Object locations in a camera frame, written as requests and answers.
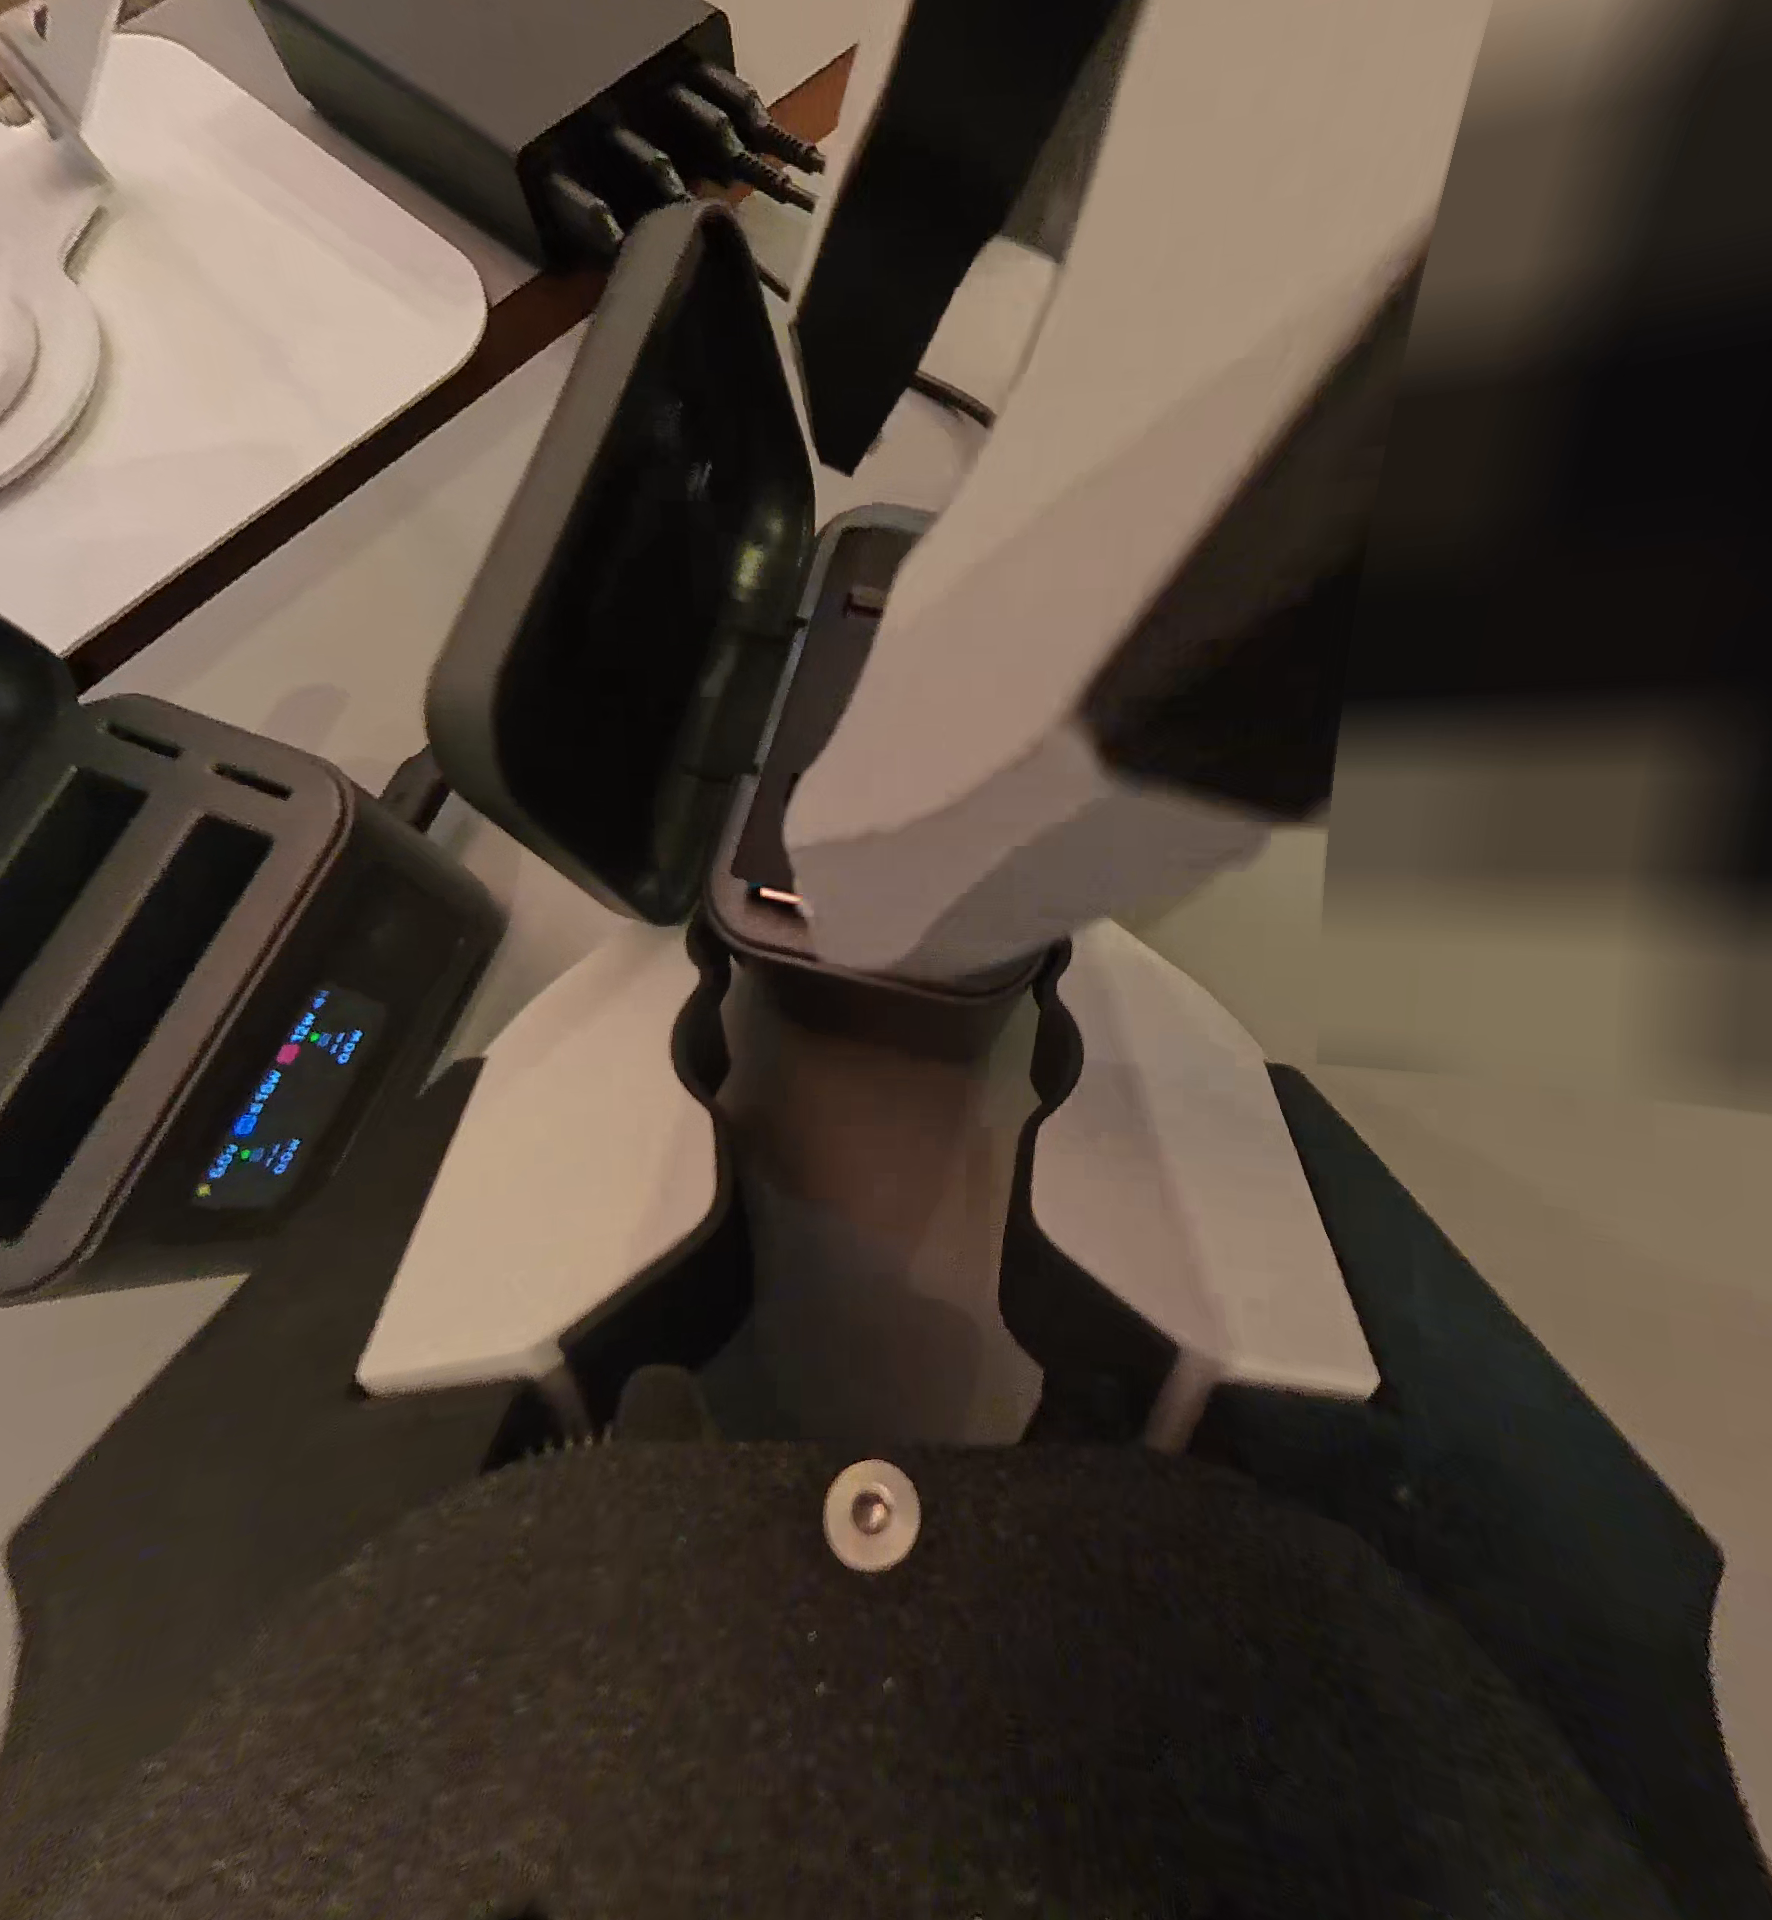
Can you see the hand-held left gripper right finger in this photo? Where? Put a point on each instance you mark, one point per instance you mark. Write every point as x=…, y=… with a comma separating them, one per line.
x=1203, y=1201

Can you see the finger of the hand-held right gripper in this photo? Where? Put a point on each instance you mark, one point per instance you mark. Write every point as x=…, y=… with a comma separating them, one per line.
x=1186, y=359
x=932, y=210

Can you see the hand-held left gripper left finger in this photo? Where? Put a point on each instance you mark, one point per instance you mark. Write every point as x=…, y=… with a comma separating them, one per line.
x=556, y=1201

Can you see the black battery charger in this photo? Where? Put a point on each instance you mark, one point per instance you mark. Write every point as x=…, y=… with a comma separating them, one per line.
x=631, y=598
x=407, y=931

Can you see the red-edged black battery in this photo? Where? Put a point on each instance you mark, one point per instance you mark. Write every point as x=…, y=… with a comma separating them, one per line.
x=783, y=896

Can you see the black usb hub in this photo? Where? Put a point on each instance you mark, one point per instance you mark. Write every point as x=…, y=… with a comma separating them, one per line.
x=437, y=61

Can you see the white stand base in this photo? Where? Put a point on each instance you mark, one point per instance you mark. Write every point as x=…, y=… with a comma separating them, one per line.
x=257, y=391

